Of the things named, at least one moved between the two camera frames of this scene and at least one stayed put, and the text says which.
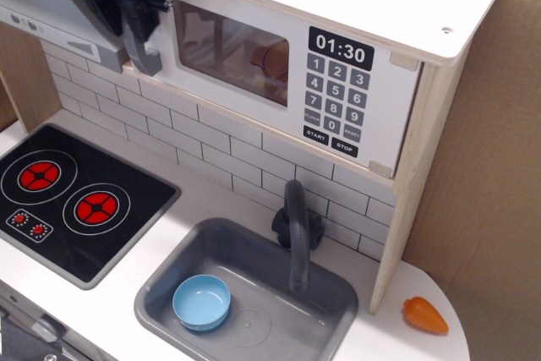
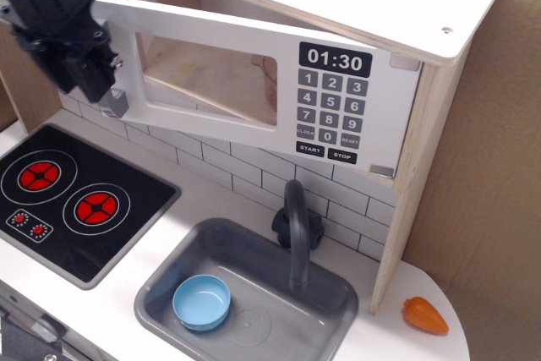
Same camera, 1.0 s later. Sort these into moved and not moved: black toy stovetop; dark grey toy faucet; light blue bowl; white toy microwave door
Moved: white toy microwave door
Not moved: dark grey toy faucet; black toy stovetop; light blue bowl
